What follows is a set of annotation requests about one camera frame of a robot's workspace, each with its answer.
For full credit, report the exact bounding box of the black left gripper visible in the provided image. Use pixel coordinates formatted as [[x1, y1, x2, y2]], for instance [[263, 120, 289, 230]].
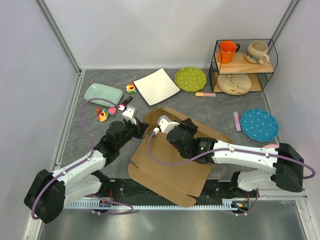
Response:
[[116, 117, 149, 149]]

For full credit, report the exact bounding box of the brown cardboard box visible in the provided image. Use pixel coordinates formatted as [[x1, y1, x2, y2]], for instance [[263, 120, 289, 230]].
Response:
[[127, 106, 234, 208]]

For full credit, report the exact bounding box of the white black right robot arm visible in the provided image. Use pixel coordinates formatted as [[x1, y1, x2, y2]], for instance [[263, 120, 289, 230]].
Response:
[[158, 116, 304, 197]]

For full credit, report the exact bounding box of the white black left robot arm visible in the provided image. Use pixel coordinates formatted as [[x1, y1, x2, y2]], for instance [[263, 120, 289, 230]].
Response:
[[23, 120, 149, 224]]

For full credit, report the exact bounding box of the pink black highlighter marker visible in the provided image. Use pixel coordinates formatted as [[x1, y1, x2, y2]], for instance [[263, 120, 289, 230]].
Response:
[[120, 96, 133, 106]]

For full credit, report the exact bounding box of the orange pink pastel highlighter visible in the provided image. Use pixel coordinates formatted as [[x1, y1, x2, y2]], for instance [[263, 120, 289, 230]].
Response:
[[195, 92, 216, 97]]

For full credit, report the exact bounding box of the pink eraser block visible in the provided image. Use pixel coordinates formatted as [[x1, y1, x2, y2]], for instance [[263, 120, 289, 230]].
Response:
[[107, 107, 118, 116]]

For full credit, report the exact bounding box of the colourful flower plush toy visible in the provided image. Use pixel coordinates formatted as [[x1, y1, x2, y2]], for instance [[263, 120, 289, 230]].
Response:
[[126, 83, 138, 94]]

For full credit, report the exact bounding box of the white square plate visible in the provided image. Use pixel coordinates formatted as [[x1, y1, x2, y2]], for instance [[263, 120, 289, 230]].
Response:
[[133, 68, 180, 106]]

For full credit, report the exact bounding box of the green polka dot plate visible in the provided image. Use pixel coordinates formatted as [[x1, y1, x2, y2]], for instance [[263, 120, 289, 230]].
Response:
[[174, 67, 207, 92]]

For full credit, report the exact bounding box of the lilac highlighter pen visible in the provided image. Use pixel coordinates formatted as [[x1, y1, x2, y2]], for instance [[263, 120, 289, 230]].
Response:
[[233, 111, 241, 132]]

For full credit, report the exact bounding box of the mint green rectangular tray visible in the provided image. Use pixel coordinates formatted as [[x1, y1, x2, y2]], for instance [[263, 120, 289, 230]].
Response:
[[84, 83, 123, 104]]

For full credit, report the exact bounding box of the cream floral oval plate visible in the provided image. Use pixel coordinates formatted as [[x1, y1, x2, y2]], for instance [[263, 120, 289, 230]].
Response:
[[217, 74, 252, 95]]

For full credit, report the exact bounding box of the blue polka dot plate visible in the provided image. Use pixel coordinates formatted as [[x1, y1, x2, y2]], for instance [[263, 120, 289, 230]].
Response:
[[240, 108, 279, 143]]

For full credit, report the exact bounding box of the orange mug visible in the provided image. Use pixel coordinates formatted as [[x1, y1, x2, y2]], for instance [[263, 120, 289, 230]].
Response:
[[217, 40, 241, 64]]

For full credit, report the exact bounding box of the pink round plate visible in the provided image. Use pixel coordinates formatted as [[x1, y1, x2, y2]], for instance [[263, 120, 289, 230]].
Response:
[[263, 144, 280, 149]]

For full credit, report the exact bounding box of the beige ceramic mug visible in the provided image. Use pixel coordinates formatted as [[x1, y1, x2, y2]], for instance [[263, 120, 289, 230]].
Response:
[[245, 40, 270, 65]]

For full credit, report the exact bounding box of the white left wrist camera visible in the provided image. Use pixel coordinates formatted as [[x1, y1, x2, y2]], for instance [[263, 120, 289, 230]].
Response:
[[122, 105, 137, 126]]

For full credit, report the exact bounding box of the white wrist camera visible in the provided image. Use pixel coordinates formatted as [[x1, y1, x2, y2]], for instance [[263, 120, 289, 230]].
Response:
[[122, 105, 137, 126], [153, 115, 180, 135]]

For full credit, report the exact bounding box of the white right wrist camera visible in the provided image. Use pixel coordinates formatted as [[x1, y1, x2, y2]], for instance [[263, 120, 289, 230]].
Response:
[[153, 115, 180, 135]]

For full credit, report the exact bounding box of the rainbow flower keychain toy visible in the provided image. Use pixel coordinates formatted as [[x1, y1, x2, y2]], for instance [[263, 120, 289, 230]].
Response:
[[95, 108, 109, 124]]

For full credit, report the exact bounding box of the black wire wooden shelf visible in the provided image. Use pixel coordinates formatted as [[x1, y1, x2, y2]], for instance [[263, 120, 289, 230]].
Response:
[[209, 39, 278, 93]]

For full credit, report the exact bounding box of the grey slotted cable duct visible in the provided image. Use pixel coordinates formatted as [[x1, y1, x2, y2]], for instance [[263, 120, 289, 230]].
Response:
[[65, 198, 237, 211]]

